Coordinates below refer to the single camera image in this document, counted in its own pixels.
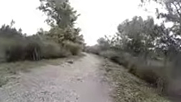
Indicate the grey gravel dirt path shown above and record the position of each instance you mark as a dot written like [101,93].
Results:
[74,85]

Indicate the tall green tree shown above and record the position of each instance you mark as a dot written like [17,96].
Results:
[61,14]

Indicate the overgrown bushes and tall grass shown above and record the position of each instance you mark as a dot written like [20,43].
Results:
[162,73]
[15,47]

